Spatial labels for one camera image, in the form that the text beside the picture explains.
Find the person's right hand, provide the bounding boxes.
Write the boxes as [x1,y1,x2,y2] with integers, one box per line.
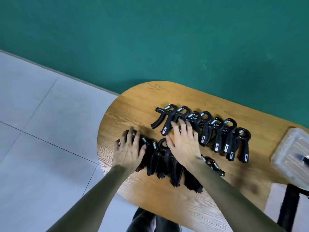
[165,118,203,168]

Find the person's right forearm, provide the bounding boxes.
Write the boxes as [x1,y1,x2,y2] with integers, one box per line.
[182,157,288,232]

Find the person's left hand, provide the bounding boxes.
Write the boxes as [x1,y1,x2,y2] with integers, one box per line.
[112,126,147,176]

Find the person's left forearm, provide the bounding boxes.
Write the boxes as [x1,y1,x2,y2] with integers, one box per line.
[46,164,136,232]

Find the wooden table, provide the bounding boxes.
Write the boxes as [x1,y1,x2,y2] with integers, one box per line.
[96,81,309,232]

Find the clear lid with black handle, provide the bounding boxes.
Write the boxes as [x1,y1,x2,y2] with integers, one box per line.
[270,127,309,191]

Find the person's dark trousers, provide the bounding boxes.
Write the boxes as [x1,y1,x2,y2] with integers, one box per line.
[126,207,182,232]

